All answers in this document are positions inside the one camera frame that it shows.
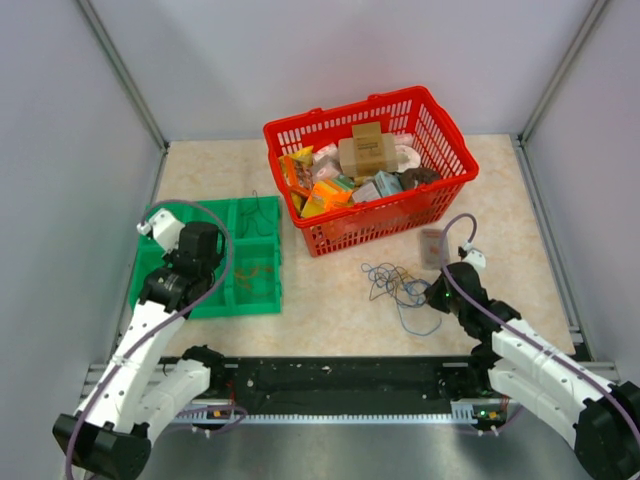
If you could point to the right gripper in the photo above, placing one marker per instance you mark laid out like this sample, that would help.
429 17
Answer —
432 294

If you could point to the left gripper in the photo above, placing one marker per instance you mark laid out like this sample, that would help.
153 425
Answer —
216 259

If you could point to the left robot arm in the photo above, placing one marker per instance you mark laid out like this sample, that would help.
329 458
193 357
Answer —
113 430

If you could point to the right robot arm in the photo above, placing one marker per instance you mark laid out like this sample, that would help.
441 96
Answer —
596 417

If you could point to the grey packaged sponge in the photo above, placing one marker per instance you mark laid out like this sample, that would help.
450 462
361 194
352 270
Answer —
432 254

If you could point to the green compartment tray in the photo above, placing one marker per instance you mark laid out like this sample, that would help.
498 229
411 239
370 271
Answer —
253 286

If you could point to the dark brown round pastry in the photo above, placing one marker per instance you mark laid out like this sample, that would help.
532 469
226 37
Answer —
414 177

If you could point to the teal small box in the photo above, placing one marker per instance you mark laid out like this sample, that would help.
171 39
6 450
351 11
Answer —
387 184

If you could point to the yellow snack bag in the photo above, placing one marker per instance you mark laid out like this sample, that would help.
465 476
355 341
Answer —
296 172

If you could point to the orange snack box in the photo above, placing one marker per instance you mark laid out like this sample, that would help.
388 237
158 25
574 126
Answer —
326 196

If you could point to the white tape roll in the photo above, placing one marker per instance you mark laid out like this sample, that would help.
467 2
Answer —
406 158

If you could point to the brown cardboard box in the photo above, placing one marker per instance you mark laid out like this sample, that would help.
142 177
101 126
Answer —
368 151

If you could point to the red plastic shopping basket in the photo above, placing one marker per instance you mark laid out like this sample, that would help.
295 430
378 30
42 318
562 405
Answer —
415 119

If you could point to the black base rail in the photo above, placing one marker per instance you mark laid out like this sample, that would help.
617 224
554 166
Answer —
347 385

